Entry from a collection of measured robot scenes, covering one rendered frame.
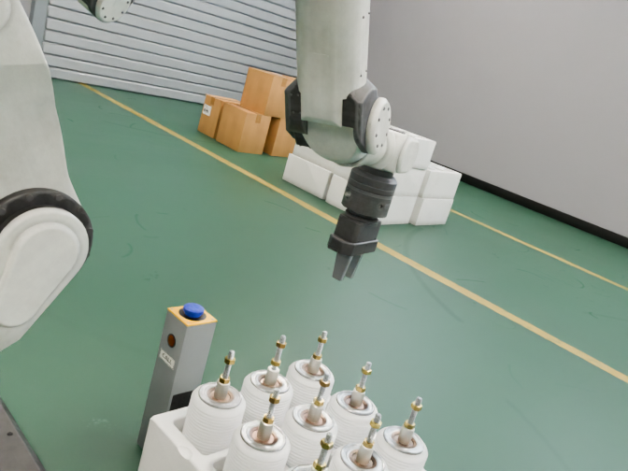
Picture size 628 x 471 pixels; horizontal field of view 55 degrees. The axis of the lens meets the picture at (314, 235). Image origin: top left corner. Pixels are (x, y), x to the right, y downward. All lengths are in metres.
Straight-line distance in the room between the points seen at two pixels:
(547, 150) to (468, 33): 1.55
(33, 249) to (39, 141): 0.13
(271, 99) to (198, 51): 2.04
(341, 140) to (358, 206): 0.27
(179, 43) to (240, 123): 2.01
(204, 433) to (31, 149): 0.55
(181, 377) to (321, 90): 0.67
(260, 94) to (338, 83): 3.95
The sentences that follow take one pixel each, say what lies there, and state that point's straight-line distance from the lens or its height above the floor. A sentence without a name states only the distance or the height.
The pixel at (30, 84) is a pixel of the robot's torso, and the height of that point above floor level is 0.72.
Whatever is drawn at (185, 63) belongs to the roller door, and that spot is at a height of 0.38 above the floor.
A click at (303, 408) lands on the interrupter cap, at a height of 0.25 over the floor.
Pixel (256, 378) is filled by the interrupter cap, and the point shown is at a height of 0.25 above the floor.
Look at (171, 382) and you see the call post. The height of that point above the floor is 0.19.
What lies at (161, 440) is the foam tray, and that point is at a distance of 1.13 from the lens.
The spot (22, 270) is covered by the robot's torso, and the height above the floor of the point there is 0.51.
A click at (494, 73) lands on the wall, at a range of 6.65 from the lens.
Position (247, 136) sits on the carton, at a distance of 4.62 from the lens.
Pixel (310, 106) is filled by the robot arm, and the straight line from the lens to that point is 0.79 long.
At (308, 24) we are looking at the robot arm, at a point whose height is 0.87.
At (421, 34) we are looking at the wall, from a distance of 7.24.
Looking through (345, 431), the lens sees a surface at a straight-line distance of 1.17.
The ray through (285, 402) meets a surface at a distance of 1.16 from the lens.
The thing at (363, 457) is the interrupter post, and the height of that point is 0.26.
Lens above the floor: 0.84
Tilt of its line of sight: 16 degrees down
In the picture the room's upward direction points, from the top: 16 degrees clockwise
